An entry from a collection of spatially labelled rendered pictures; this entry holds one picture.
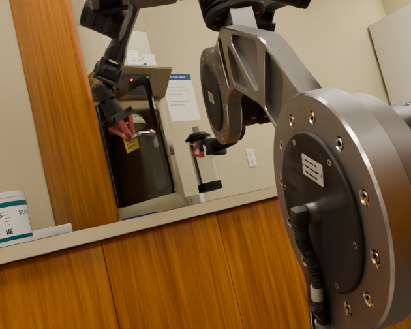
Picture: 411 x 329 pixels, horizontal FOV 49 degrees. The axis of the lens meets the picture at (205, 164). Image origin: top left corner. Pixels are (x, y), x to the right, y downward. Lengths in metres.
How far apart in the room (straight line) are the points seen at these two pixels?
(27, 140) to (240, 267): 1.06
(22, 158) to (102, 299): 0.91
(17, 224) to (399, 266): 1.12
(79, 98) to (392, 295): 1.43
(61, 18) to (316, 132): 1.46
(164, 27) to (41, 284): 1.80
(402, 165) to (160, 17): 2.42
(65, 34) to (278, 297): 1.24
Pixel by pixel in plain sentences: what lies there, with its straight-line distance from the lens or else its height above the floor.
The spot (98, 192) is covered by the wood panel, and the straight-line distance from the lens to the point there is 1.63.
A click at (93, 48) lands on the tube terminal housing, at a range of 1.87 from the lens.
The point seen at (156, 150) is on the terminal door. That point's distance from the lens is 1.49.
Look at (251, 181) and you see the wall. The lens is 2.77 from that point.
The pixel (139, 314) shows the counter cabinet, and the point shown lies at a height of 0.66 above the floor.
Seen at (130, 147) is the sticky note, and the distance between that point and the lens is 1.60.
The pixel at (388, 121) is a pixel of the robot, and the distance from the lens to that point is 0.42.
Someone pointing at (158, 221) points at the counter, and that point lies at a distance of 1.43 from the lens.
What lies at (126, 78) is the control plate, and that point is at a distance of 1.78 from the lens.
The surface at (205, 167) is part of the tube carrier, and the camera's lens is 1.81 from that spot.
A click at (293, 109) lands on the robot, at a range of 0.48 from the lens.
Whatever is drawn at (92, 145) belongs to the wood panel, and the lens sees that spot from 1.63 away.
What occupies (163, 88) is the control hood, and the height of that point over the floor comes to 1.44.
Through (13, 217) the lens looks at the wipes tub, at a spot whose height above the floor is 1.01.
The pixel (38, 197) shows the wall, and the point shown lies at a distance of 2.06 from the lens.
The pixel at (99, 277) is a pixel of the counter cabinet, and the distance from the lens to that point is 1.35.
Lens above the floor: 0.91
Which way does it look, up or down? 6 degrees up
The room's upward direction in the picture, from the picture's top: 14 degrees counter-clockwise
